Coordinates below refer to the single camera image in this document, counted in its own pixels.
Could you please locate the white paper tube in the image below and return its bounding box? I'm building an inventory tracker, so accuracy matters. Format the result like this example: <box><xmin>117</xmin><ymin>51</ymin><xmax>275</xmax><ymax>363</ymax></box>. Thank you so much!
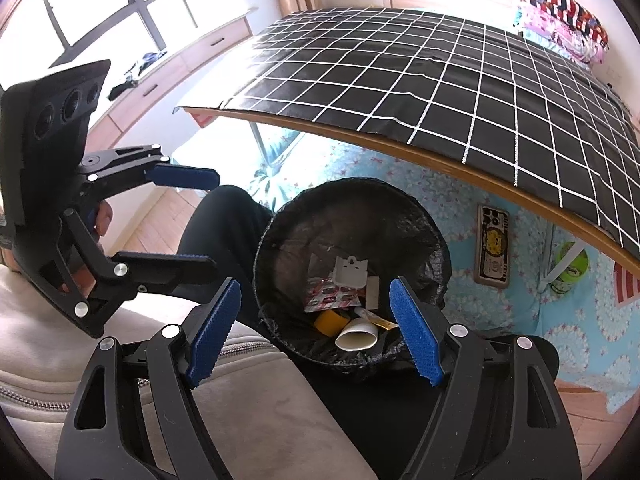
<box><xmin>335</xmin><ymin>317</ymin><xmax>377</xmax><ymax>352</ymax></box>

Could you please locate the yellow tape roll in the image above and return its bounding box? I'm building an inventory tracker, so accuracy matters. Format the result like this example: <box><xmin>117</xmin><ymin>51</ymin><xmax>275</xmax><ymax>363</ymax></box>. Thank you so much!
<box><xmin>314</xmin><ymin>310</ymin><xmax>353</xmax><ymax>337</ymax></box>

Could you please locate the dark cloth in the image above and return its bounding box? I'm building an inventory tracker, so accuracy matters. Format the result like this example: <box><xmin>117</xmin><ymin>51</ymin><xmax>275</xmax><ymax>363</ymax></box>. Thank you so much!
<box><xmin>107</xmin><ymin>52</ymin><xmax>168</xmax><ymax>101</ymax></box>

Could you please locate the phone with cartoon case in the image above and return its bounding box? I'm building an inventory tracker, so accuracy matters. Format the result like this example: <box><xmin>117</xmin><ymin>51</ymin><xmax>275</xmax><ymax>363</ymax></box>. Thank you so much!
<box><xmin>474</xmin><ymin>204</ymin><xmax>512</xmax><ymax>288</ymax></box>

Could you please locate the pill blister pack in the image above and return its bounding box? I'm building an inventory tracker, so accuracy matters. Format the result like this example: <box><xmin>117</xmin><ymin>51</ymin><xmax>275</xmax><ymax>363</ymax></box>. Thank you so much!
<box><xmin>304</xmin><ymin>276</ymin><xmax>361</xmax><ymax>313</ymax></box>

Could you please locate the person's left hand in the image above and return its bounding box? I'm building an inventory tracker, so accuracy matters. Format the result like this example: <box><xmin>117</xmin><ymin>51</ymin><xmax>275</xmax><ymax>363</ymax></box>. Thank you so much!
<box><xmin>60</xmin><ymin>199</ymin><xmax>115</xmax><ymax>293</ymax></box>

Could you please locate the round bin with black bag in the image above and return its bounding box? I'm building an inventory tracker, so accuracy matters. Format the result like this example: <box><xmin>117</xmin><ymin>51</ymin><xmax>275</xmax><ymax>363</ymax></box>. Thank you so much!
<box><xmin>252</xmin><ymin>177</ymin><xmax>453</xmax><ymax>373</ymax></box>

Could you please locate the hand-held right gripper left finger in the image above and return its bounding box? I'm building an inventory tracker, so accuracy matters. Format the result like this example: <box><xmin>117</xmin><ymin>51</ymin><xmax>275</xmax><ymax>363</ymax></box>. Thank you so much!
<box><xmin>52</xmin><ymin>277</ymin><xmax>242</xmax><ymax>480</ymax></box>

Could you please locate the person's grey jacket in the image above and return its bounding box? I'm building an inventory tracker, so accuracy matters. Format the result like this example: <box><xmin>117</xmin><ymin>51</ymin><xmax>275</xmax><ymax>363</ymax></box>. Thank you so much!
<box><xmin>0</xmin><ymin>260</ymin><xmax>381</xmax><ymax>480</ymax></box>

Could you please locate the pink cartoon quilt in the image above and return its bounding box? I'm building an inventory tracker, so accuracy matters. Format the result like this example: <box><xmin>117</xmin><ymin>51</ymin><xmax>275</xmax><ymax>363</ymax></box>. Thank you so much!
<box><xmin>517</xmin><ymin>7</ymin><xmax>611</xmax><ymax>63</ymax></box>

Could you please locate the red navy striped quilt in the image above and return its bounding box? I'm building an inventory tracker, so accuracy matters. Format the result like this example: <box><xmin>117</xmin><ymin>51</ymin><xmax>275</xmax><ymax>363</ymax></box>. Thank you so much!
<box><xmin>515</xmin><ymin>0</ymin><xmax>608</xmax><ymax>33</ymax></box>

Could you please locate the red white striped cloth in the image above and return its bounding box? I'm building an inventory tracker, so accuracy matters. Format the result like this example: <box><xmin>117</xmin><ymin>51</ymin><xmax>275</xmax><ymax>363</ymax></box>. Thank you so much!
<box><xmin>612</xmin><ymin>262</ymin><xmax>640</xmax><ymax>306</ymax></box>

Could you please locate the white yellow ointment tube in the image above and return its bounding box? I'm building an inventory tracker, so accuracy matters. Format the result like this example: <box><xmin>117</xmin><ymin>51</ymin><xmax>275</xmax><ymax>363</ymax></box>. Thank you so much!
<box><xmin>354</xmin><ymin>308</ymin><xmax>400</xmax><ymax>331</ymax></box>

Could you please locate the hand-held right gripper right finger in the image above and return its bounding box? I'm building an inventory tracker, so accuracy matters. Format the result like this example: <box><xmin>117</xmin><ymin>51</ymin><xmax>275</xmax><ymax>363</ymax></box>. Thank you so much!
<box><xmin>389</xmin><ymin>276</ymin><xmax>583</xmax><ymax>480</ymax></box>

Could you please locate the wooden bay window cabinet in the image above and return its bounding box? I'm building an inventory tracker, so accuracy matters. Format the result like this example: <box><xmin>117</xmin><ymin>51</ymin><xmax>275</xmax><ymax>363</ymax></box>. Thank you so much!
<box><xmin>85</xmin><ymin>15</ymin><xmax>253</xmax><ymax>161</ymax></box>

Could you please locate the white plastic bracket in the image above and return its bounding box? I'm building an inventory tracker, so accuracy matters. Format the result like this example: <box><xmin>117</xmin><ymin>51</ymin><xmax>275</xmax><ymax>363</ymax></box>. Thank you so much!
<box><xmin>332</xmin><ymin>255</ymin><xmax>370</xmax><ymax>288</ymax></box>

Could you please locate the green round container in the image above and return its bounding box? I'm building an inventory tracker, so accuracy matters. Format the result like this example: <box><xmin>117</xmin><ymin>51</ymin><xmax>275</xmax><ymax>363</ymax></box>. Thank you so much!
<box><xmin>551</xmin><ymin>241</ymin><xmax>590</xmax><ymax>293</ymax></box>

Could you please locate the black checked tablecloth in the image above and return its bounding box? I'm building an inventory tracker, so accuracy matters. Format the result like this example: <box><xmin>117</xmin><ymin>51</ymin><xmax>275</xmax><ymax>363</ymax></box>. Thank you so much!
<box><xmin>220</xmin><ymin>6</ymin><xmax>640</xmax><ymax>261</ymax></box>

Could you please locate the window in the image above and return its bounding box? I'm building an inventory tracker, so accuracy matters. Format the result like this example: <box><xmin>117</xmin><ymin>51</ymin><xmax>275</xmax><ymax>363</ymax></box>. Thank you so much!
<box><xmin>0</xmin><ymin>0</ymin><xmax>251</xmax><ymax>91</ymax></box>

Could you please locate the folding table with wooden edge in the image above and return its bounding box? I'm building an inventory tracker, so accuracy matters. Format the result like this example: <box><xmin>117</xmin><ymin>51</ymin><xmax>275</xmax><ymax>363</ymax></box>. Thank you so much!
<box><xmin>172</xmin><ymin>6</ymin><xmax>640</xmax><ymax>291</ymax></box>

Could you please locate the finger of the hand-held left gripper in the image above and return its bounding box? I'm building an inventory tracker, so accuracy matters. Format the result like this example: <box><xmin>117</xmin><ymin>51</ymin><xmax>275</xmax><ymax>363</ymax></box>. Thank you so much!
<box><xmin>106</xmin><ymin>252</ymin><xmax>219</xmax><ymax>289</ymax></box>
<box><xmin>81</xmin><ymin>144</ymin><xmax>221</xmax><ymax>197</ymax></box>

